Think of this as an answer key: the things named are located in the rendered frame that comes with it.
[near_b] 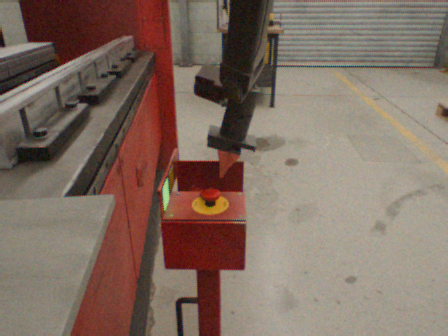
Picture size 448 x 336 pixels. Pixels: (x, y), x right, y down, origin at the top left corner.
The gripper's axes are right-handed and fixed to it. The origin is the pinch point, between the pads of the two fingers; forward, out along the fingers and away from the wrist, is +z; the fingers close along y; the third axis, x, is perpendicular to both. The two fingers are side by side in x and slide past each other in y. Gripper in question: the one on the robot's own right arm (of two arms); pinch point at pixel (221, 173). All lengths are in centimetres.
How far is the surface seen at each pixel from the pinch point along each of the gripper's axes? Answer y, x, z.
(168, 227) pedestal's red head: 8.1, 15.0, 6.1
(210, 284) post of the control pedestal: -3.8, 7.7, 24.6
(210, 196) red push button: 1.9, 11.3, -0.2
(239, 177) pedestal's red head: -4.7, -4.6, 2.3
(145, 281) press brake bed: 15, -45, 82
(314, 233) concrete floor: -66, -88, 66
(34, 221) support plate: 16, 48, -17
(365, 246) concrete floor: -90, -78, 60
